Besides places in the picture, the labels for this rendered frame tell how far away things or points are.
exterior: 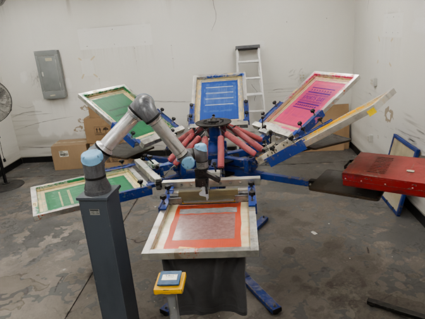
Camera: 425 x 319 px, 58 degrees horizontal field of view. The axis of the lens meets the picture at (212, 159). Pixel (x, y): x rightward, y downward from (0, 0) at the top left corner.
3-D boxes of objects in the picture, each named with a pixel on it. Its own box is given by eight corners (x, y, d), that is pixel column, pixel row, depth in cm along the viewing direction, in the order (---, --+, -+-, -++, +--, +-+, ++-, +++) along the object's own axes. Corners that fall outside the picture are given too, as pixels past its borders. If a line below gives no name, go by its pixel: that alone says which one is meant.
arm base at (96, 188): (79, 196, 214) (76, 180, 211) (91, 186, 228) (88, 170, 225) (105, 196, 211) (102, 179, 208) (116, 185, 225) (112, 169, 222)
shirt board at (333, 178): (390, 188, 273) (391, 177, 270) (377, 211, 241) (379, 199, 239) (229, 164, 346) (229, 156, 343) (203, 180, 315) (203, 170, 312)
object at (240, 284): (248, 316, 211) (245, 248, 197) (167, 318, 215) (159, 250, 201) (248, 312, 214) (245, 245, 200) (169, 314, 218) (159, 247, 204)
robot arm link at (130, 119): (78, 161, 219) (143, 91, 213) (82, 154, 233) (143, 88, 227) (95, 175, 223) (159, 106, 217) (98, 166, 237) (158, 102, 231)
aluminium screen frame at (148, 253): (258, 257, 188) (258, 250, 187) (141, 260, 194) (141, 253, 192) (253, 192, 263) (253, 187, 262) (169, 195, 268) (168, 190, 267)
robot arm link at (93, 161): (82, 180, 210) (78, 156, 206) (85, 171, 223) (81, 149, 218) (105, 177, 212) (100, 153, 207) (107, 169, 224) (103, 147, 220)
